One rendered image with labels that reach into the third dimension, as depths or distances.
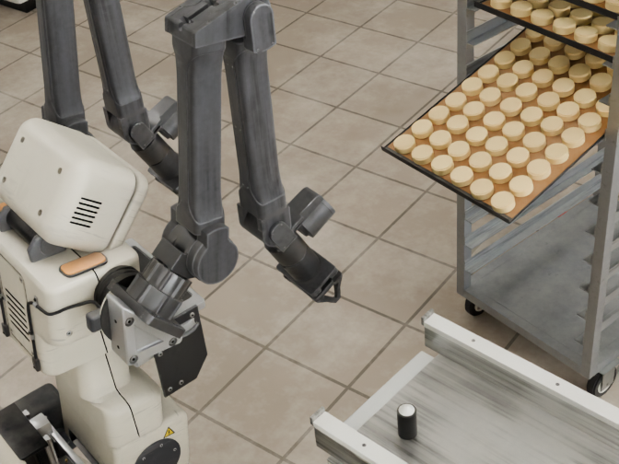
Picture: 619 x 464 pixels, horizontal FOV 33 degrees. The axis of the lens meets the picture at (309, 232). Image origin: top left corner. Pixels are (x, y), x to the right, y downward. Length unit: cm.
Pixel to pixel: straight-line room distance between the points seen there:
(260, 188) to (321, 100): 259
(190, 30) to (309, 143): 254
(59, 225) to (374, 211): 207
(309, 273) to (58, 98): 53
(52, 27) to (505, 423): 100
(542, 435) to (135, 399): 70
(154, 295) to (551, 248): 181
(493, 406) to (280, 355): 138
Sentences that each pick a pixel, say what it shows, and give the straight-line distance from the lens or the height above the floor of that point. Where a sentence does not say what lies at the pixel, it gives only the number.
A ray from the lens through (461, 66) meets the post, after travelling 259.
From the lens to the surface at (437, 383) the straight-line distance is 181.
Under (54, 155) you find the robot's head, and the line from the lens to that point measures 163.
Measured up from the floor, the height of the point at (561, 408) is 87.
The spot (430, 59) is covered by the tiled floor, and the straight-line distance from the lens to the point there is 441.
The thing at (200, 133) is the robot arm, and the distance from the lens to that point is 148.
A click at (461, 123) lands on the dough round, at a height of 85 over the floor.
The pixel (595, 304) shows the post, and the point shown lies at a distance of 265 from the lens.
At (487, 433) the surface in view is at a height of 84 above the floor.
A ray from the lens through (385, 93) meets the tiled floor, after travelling 419.
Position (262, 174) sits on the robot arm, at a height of 125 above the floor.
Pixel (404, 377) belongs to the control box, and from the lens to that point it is 182.
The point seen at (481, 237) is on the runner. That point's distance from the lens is 293.
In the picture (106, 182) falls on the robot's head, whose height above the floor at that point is 127.
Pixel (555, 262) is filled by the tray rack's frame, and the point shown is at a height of 15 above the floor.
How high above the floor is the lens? 216
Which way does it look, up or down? 38 degrees down
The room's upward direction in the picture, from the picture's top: 6 degrees counter-clockwise
